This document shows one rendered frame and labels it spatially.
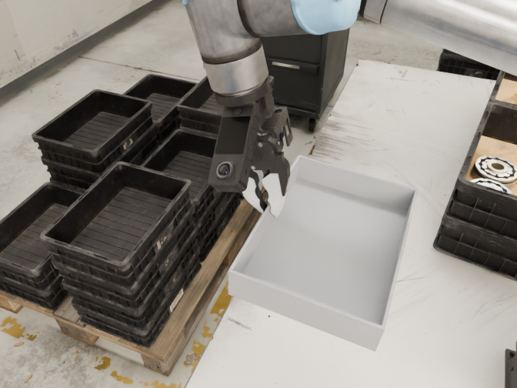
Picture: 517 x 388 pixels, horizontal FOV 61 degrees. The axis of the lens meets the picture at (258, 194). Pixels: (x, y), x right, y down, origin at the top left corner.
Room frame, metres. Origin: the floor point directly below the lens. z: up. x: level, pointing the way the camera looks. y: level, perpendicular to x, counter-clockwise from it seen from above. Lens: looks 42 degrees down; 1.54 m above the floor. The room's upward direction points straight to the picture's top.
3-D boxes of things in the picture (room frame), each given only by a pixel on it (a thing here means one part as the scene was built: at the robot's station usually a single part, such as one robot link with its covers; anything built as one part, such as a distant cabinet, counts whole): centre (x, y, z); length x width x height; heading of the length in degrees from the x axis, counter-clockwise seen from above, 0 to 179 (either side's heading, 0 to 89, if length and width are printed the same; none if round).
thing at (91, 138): (1.53, 0.66, 0.37); 0.40 x 0.30 x 0.45; 158
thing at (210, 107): (1.76, 0.14, 0.37); 0.40 x 0.30 x 0.45; 158
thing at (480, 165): (0.87, -0.59, 0.86); 0.10 x 0.10 x 0.01
